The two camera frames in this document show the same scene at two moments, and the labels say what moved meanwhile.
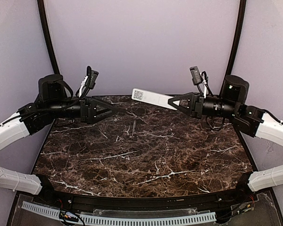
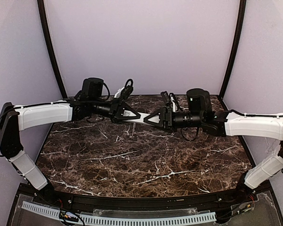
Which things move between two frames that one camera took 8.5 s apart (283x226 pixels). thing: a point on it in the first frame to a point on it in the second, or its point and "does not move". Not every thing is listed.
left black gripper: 85,110 to 114,112
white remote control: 152,98 to 140,120
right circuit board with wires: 238,209 does not move
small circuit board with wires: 67,216 does not move
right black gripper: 198,106 to 168,118
